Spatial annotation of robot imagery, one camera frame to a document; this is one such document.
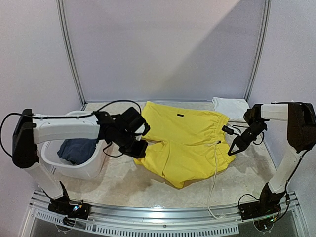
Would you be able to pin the dark blue garment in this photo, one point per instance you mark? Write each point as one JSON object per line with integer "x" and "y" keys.
{"x": 77, "y": 151}

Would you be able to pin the white t-shirt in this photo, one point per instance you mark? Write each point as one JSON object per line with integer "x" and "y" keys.
{"x": 232, "y": 108}

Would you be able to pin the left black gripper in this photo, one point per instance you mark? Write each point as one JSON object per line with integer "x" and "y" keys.
{"x": 139, "y": 152}

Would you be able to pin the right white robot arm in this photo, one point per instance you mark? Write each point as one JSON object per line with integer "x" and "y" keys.
{"x": 299, "y": 120}

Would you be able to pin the white plastic laundry basket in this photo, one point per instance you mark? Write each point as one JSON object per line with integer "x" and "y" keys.
{"x": 81, "y": 168}

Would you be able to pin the front aluminium rail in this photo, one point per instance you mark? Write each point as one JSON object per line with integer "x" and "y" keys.
{"x": 118, "y": 221}

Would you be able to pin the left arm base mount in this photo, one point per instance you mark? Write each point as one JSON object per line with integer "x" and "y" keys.
{"x": 62, "y": 205}

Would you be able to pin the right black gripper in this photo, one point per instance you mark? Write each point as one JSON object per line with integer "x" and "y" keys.
{"x": 247, "y": 136}

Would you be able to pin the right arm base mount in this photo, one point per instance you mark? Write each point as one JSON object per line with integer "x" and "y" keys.
{"x": 255, "y": 209}

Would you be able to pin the yellow garment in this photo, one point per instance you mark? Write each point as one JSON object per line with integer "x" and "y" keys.
{"x": 184, "y": 144}

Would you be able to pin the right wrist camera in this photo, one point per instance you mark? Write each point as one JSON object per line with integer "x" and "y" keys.
{"x": 231, "y": 130}

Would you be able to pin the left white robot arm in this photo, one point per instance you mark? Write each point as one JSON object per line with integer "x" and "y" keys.
{"x": 124, "y": 130}

